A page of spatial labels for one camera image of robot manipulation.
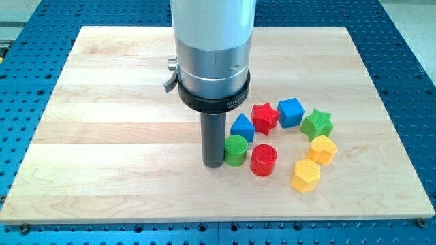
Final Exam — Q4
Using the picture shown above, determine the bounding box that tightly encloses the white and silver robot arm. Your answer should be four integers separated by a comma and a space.
164, 0, 256, 114

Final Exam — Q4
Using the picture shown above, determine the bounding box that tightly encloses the blue triangle block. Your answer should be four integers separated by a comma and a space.
230, 113, 255, 143

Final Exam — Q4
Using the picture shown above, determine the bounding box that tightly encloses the light wooden board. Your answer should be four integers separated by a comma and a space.
1, 27, 435, 224

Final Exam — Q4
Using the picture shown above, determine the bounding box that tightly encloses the red cylinder block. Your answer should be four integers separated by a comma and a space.
250, 144, 278, 176

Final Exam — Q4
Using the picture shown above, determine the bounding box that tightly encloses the blue perforated table plate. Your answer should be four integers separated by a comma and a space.
1, 1, 435, 244

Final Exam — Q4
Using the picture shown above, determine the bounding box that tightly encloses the yellow hexagon block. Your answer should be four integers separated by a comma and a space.
290, 159, 321, 193

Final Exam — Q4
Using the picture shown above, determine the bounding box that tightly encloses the blue cube block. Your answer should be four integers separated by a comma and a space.
277, 98, 305, 129

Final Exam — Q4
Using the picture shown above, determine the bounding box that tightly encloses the red star block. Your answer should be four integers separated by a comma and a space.
251, 103, 279, 135

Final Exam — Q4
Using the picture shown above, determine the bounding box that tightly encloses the yellow heart block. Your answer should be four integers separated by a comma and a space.
306, 135, 338, 165

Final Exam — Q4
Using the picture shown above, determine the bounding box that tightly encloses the green star block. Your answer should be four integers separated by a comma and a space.
300, 108, 333, 141

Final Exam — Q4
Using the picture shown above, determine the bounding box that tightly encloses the green cylinder block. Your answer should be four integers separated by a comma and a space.
224, 135, 249, 167

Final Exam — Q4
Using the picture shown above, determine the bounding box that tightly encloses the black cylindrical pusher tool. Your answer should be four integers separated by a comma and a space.
200, 113, 226, 168

